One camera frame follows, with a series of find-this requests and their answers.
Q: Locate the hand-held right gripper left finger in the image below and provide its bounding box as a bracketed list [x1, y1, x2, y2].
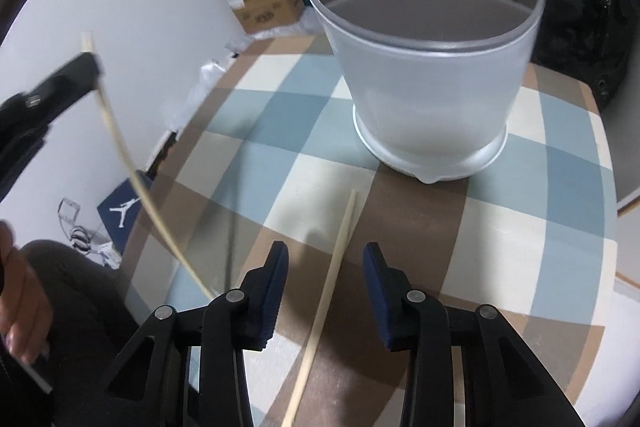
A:
[102, 241, 290, 427]

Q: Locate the grey parcel bag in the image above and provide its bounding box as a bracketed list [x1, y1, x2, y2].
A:
[225, 19, 316, 58]

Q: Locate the person's dark trouser leg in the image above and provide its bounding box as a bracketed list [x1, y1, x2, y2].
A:
[20, 239, 166, 427]

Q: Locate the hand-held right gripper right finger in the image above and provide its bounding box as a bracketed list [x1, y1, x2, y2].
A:
[362, 242, 586, 427]

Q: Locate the translucent white utensil holder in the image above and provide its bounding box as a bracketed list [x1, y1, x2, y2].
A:
[300, 0, 547, 184]

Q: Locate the tan wooden chopstick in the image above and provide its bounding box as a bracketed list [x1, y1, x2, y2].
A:
[81, 32, 226, 300]
[281, 189, 360, 427]

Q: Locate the checked table mat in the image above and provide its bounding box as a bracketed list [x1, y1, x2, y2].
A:
[117, 34, 618, 427]

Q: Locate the clear plastic box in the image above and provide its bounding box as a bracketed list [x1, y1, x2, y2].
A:
[57, 199, 82, 229]

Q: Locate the blue shoe box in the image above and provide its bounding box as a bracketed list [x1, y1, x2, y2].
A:
[95, 172, 156, 253]

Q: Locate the person's left hand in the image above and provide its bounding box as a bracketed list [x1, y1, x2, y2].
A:
[0, 222, 54, 365]

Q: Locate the brown cardboard box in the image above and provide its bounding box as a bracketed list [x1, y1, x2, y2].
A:
[230, 0, 306, 35]

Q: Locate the clear plastic bag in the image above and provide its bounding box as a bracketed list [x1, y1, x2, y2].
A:
[167, 57, 233, 130]

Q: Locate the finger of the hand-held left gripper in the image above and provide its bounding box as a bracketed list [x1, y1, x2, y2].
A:
[22, 51, 105, 128]

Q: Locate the black backpack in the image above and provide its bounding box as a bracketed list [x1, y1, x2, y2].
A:
[525, 0, 640, 108]

